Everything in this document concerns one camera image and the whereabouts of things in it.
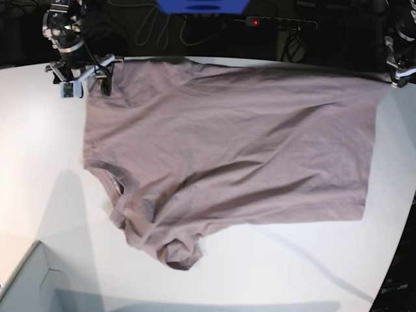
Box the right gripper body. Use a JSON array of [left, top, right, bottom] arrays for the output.
[[45, 54, 124, 84]]

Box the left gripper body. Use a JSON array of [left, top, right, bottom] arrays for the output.
[[386, 48, 415, 88]]

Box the mauve t-shirt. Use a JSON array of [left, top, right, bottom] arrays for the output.
[[83, 60, 389, 270]]

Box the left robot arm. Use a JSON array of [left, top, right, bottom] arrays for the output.
[[385, 0, 415, 88]]

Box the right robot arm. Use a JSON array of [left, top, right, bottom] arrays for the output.
[[42, 1, 118, 98]]

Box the blue plastic bin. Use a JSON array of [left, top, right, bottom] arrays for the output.
[[157, 0, 250, 14]]

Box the white power strip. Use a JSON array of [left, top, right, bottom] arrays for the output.
[[234, 16, 319, 31]]

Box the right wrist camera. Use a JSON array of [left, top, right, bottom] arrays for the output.
[[60, 81, 84, 99]]

